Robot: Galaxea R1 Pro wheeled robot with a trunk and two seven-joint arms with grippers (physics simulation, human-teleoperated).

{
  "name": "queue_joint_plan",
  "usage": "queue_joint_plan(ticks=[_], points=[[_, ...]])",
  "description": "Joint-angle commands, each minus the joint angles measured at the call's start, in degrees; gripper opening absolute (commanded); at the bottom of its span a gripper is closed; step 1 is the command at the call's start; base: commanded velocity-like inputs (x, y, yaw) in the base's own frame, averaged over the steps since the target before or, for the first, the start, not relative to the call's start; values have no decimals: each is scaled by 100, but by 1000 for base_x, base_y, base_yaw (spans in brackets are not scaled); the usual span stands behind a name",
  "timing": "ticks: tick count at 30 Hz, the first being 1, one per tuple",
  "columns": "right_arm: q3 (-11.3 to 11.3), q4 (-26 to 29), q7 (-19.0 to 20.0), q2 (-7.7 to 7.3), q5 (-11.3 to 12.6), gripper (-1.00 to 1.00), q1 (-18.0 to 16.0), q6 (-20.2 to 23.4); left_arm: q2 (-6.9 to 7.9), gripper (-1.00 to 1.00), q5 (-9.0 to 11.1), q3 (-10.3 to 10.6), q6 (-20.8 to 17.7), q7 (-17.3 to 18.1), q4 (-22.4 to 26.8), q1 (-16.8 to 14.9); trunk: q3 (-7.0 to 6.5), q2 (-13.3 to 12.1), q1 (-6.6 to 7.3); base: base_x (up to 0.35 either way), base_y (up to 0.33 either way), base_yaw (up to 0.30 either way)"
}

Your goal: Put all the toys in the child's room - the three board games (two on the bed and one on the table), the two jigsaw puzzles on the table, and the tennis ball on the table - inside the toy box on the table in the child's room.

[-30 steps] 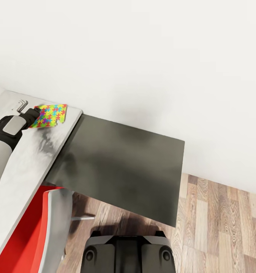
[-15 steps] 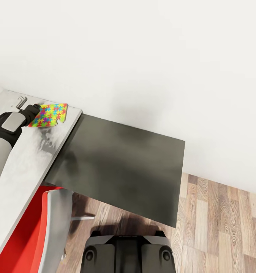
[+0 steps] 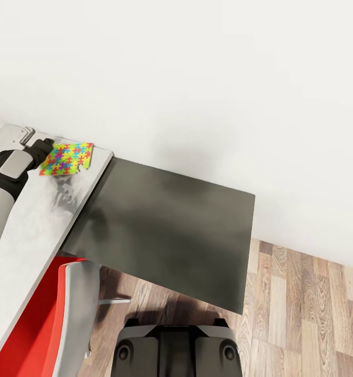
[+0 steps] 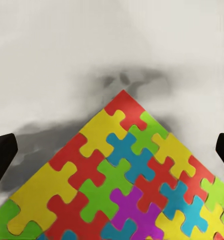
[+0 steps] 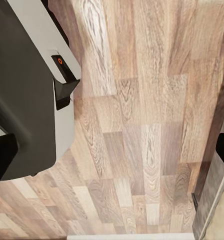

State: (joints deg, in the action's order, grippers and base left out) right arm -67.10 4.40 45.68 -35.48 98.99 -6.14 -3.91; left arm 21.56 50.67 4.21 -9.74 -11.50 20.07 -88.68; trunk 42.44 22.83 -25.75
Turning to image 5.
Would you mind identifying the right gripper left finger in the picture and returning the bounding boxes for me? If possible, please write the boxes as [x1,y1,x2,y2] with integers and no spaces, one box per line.
[0,133,18,180]

